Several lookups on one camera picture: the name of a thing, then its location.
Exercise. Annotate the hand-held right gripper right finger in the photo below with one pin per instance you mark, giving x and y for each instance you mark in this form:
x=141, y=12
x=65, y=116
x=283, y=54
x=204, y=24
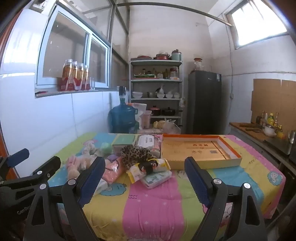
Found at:
x=196, y=180

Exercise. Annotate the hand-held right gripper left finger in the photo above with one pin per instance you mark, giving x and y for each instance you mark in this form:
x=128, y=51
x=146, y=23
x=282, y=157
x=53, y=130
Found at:
x=91, y=178

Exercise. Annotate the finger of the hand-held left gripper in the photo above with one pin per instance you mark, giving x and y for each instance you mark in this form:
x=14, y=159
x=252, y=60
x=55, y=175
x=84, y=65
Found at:
x=49, y=165
x=18, y=156

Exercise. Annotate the white plastic packet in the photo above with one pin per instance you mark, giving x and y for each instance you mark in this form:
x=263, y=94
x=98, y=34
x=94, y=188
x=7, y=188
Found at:
x=103, y=186

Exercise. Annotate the cream plush toy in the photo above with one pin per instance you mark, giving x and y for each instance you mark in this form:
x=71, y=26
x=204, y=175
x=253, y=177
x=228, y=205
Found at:
x=75, y=173

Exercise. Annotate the pink tissue packet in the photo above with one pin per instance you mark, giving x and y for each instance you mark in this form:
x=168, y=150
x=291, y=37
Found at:
x=112, y=170

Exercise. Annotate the pink plush doll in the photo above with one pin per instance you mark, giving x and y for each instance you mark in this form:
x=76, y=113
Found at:
x=74, y=161

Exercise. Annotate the purple scrunchie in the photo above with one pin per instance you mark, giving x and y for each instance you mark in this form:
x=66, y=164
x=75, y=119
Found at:
x=112, y=157

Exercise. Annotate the orange rimmed cardboard box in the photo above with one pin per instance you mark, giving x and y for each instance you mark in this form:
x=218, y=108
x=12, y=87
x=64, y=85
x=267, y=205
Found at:
x=196, y=150

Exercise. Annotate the white fuzzy scrunchie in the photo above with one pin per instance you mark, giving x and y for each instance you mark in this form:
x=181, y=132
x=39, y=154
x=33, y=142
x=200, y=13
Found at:
x=91, y=148

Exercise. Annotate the green fluffy ball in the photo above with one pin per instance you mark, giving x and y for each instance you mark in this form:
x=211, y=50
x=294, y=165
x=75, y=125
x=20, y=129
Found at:
x=106, y=148

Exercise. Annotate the yellow tissue packet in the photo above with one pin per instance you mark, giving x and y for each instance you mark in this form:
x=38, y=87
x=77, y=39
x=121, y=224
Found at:
x=163, y=165

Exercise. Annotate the small blue white tissue packet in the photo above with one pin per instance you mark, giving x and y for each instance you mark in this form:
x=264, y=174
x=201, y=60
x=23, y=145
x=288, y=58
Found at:
x=155, y=180

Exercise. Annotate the leopard print scrunchie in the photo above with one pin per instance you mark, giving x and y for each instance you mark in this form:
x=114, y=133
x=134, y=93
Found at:
x=133, y=155

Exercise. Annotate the green and white carton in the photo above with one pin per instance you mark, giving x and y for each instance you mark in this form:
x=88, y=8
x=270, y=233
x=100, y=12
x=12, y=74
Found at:
x=123, y=140

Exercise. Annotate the colourful striped cartoon blanket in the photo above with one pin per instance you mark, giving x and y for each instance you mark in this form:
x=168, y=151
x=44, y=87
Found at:
x=150, y=204

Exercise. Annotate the clear plastic bag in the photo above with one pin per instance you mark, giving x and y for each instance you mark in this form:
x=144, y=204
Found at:
x=171, y=126

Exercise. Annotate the floral tissue box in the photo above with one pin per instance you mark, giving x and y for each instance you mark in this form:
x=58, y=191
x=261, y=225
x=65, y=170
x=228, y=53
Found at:
x=148, y=141

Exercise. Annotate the grey kitchen counter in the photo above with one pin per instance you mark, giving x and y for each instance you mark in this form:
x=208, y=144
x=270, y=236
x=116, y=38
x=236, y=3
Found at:
x=245, y=139

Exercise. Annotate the red flat packet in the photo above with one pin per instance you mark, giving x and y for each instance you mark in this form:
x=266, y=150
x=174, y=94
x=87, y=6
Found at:
x=41, y=93

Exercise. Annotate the wooden cutting board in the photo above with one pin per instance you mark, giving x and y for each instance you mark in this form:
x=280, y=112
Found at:
x=245, y=131

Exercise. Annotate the blue water jug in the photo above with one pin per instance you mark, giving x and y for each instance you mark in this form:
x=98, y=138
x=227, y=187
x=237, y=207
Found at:
x=122, y=115

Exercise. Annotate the black cooking pot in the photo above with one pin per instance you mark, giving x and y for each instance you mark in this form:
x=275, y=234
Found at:
x=168, y=111

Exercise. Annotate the dark grey fridge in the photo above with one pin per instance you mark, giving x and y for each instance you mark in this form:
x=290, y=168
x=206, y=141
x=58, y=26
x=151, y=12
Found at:
x=203, y=104

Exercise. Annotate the pink plastic container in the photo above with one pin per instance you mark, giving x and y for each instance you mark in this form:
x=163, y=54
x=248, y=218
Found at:
x=146, y=119

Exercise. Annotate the red lidded pot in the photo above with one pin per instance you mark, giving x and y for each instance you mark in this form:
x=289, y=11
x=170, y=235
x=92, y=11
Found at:
x=155, y=110

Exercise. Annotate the white sack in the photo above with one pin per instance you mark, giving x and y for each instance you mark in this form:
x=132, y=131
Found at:
x=138, y=111

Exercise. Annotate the white enamel bowl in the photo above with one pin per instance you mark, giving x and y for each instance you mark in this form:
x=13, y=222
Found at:
x=269, y=131

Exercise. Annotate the row of white bowls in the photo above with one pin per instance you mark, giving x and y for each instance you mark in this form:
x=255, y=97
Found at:
x=170, y=95

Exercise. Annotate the amber drink bottle red label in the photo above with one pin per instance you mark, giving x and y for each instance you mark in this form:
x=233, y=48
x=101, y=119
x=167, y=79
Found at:
x=75, y=76
x=86, y=78
x=65, y=76
x=81, y=77

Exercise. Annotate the black water pump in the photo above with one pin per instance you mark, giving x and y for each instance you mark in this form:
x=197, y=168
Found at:
x=121, y=91

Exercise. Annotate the stacked white bowls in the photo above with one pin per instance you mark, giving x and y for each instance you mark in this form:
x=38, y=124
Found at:
x=137, y=95

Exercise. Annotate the group of condiment bottles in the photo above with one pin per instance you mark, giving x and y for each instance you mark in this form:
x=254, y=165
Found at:
x=271, y=119

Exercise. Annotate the white metal shelf rack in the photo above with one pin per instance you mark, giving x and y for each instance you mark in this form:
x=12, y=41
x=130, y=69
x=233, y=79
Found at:
x=157, y=81

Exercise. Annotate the row of jars and bottles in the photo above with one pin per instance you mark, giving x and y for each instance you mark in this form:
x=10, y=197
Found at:
x=166, y=73

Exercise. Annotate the brown cardboard sheet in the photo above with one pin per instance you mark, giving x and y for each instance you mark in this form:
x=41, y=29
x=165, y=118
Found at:
x=272, y=97

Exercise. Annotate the green tray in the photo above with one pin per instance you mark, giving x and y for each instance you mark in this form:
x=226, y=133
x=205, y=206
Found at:
x=144, y=76

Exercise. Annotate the glass jar red lid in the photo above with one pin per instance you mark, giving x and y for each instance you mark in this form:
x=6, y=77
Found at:
x=198, y=64

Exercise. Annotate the sliding glass window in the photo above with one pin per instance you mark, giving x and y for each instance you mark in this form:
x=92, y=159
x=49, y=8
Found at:
x=69, y=41

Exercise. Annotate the pale green canister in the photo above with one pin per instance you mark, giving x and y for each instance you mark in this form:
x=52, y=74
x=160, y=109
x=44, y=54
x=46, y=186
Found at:
x=176, y=55

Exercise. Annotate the red pot stack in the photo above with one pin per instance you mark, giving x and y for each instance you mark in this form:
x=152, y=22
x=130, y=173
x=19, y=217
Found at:
x=161, y=56

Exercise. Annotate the small high window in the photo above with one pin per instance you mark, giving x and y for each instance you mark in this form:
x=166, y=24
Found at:
x=259, y=23

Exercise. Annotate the metal ceiling rod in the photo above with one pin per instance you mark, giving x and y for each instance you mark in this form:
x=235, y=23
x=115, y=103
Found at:
x=185, y=10

